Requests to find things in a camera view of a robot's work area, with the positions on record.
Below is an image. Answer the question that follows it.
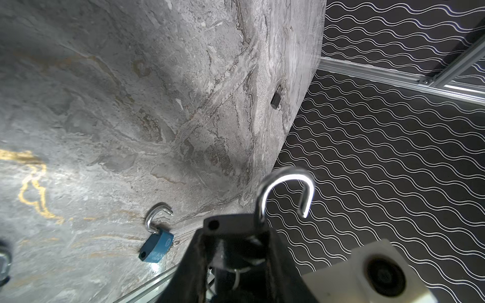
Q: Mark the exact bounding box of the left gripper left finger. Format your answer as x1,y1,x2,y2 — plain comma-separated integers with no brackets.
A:
157,227,210,302

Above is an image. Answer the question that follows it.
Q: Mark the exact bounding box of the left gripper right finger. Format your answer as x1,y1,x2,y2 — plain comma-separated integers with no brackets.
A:
265,228,318,302

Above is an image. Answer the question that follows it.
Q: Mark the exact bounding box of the black padlock with key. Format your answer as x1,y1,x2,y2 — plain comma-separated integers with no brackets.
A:
203,167,314,302

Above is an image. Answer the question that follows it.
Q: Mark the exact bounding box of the blue padlock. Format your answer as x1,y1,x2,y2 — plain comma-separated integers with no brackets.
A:
0,242,13,287
138,203,174,263

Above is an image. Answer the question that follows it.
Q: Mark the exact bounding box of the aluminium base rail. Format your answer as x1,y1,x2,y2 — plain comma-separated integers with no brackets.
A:
115,265,178,303

